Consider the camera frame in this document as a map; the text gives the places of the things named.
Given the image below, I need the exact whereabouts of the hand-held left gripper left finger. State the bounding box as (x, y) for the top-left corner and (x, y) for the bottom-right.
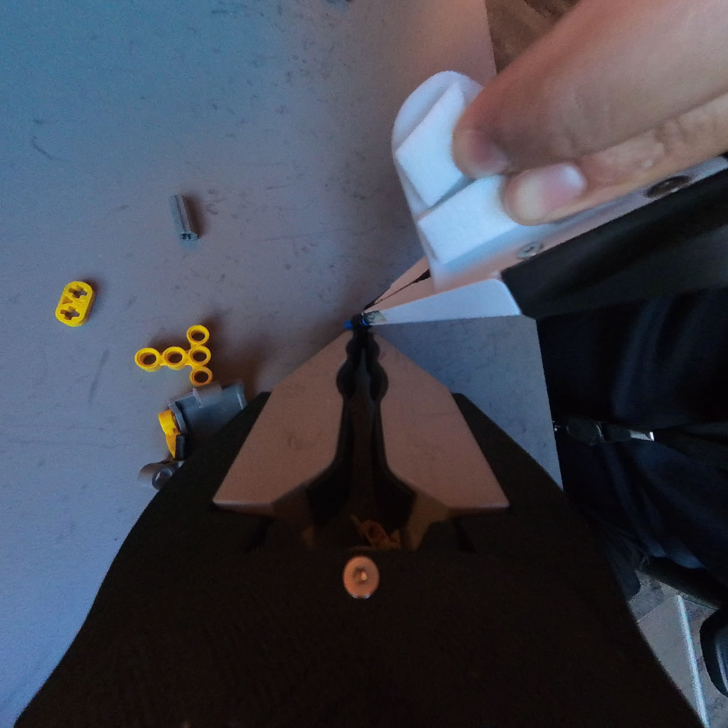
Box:
(212, 331), (356, 535)

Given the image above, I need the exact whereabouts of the grey desk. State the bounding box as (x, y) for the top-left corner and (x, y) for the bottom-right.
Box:
(0, 0), (565, 728)

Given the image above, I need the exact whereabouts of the yellow triangular hole connector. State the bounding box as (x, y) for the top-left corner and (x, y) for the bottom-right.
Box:
(134, 324), (215, 386)

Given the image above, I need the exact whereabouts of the yellow brick piece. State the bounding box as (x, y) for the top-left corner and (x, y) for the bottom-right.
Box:
(350, 513), (403, 551)

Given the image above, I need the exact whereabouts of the grey metal axle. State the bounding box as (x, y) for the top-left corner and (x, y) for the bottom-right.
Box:
(169, 195), (200, 242)

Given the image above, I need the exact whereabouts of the person's right hand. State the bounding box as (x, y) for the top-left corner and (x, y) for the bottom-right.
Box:
(453, 0), (728, 226)

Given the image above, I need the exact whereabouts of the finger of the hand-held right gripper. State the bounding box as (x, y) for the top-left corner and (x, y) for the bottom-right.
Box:
(369, 278), (522, 326)
(372, 255), (438, 305)

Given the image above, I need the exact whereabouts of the person's dark clothing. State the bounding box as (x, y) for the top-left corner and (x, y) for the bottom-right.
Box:
(535, 287), (728, 589)

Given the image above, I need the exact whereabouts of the metal key clip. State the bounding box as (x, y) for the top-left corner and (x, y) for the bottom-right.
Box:
(560, 417), (656, 447)

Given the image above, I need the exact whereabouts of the light grey curved piece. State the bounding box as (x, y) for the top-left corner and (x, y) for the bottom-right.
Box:
(168, 380), (249, 440)

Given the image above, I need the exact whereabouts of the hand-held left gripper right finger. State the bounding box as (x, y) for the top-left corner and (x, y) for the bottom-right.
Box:
(370, 333), (510, 535)

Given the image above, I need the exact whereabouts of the yellow two-hole piece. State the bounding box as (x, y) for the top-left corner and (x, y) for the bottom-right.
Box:
(55, 280), (96, 326)

